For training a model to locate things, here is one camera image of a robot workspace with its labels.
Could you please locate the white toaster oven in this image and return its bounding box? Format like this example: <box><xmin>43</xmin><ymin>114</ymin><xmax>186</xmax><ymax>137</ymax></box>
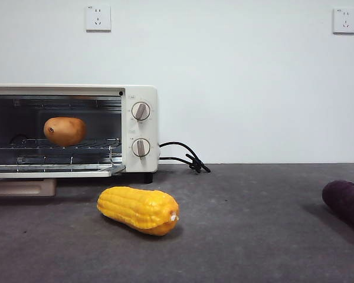
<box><xmin>0</xmin><ymin>84</ymin><xmax>159</xmax><ymax>184</ymax></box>

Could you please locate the round oven knob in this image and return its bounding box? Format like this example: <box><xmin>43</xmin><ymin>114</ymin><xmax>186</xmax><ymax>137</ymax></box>
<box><xmin>131</xmin><ymin>101</ymin><xmax>152</xmax><ymax>122</ymax></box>
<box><xmin>131</xmin><ymin>137</ymin><xmax>152</xmax><ymax>160</ymax></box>

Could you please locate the yellow corn cob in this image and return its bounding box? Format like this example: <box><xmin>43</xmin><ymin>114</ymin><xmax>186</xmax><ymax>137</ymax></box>
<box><xmin>96</xmin><ymin>186</ymin><xmax>181</xmax><ymax>236</ymax></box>

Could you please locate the black power cable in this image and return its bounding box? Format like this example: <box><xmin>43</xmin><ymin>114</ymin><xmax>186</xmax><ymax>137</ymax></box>
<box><xmin>159</xmin><ymin>141</ymin><xmax>212</xmax><ymax>175</ymax></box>

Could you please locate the purple sweet potato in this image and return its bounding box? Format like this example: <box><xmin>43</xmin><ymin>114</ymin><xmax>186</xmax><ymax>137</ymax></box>
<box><xmin>322</xmin><ymin>180</ymin><xmax>354</xmax><ymax>239</ymax></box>

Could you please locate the white wall socket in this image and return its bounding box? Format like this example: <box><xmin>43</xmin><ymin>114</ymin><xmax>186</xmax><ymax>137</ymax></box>
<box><xmin>86</xmin><ymin>5</ymin><xmax>112</xmax><ymax>32</ymax></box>
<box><xmin>332</xmin><ymin>8</ymin><xmax>354</xmax><ymax>35</ymax></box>

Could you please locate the glass oven door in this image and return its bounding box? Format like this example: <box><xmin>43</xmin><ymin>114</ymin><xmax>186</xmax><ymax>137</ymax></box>
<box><xmin>0</xmin><ymin>163</ymin><xmax>127</xmax><ymax>198</ymax></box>

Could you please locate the metal wire oven rack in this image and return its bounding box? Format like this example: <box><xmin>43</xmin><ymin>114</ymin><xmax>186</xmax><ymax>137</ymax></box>
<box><xmin>0</xmin><ymin>137</ymin><xmax>123</xmax><ymax>152</ymax></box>

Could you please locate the brown potato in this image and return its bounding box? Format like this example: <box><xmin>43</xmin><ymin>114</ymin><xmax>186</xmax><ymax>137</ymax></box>
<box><xmin>43</xmin><ymin>116</ymin><xmax>87</xmax><ymax>147</ymax></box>

